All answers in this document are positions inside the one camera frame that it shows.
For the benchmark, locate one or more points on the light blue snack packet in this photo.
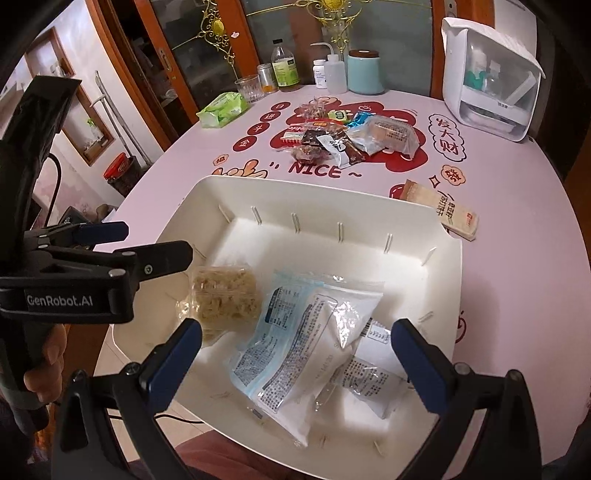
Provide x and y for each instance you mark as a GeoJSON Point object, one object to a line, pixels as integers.
{"type": "Point", "coordinates": [277, 314]}

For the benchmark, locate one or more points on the pink printed tablecloth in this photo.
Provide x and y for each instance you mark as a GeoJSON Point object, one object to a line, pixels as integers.
{"type": "Point", "coordinates": [508, 277]}

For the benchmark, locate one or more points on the large white snack packet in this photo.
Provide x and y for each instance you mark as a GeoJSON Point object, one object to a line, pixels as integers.
{"type": "Point", "coordinates": [300, 383]}

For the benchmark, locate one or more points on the white pill bottle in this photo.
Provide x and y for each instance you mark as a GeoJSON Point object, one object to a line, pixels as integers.
{"type": "Point", "coordinates": [320, 73]}

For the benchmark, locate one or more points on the shiny blue snack packet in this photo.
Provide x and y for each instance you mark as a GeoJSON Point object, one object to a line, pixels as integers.
{"type": "Point", "coordinates": [361, 119]}

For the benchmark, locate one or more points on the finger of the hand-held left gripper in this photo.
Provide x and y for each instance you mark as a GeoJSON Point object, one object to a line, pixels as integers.
{"type": "Point", "coordinates": [157, 263]}
{"type": "Point", "coordinates": [99, 232]}

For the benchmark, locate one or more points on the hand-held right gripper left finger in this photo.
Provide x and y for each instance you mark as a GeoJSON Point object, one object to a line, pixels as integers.
{"type": "Point", "coordinates": [175, 364]}

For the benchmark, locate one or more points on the small white snack packet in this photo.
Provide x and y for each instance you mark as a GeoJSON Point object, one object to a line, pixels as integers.
{"type": "Point", "coordinates": [369, 383]}

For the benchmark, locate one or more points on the long brown snack packet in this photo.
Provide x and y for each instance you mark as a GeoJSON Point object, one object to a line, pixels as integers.
{"type": "Point", "coordinates": [443, 207]}

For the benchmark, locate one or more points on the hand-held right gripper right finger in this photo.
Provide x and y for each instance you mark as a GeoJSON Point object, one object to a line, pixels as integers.
{"type": "Point", "coordinates": [415, 364]}

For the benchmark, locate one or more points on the green wet wipes pack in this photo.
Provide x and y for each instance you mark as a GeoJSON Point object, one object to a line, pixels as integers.
{"type": "Point", "coordinates": [224, 108]}

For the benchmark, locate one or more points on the person's left hand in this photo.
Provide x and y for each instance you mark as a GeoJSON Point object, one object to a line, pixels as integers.
{"type": "Point", "coordinates": [44, 364]}

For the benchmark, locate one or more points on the pile of mixed snacks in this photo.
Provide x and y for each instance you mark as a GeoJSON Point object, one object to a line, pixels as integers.
{"type": "Point", "coordinates": [332, 136]}

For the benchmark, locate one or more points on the wooden glass door cabinet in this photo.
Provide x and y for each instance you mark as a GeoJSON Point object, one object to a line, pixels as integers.
{"type": "Point", "coordinates": [194, 60]}

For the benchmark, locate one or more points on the green label glass bottle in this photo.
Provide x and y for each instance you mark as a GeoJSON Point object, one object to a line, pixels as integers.
{"type": "Point", "coordinates": [284, 64]}

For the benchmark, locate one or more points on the person's maroon clothing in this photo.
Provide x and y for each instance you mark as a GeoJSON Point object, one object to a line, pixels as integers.
{"type": "Point", "coordinates": [231, 454]}

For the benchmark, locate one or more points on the green yellow snack packet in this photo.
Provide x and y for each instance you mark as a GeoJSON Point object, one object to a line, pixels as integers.
{"type": "Point", "coordinates": [339, 115]}

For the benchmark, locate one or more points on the light blue canister wooden lid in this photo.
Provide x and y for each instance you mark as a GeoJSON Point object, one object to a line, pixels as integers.
{"type": "Point", "coordinates": [365, 71]}

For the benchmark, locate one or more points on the clear glass cup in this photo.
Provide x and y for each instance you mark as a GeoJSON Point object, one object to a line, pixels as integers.
{"type": "Point", "coordinates": [249, 87]}

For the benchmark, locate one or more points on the white plastic tray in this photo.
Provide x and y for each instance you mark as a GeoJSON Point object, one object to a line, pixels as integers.
{"type": "Point", "coordinates": [323, 258]}

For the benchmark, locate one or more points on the clear noodle snack packet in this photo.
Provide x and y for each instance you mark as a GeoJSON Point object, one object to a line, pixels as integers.
{"type": "Point", "coordinates": [226, 295]}

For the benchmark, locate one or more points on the red lid jar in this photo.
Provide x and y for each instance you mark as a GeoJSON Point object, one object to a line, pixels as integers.
{"type": "Point", "coordinates": [121, 173]}

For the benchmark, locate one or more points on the white wash bottle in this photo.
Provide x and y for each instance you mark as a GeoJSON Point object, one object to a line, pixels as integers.
{"type": "Point", "coordinates": [336, 69]}

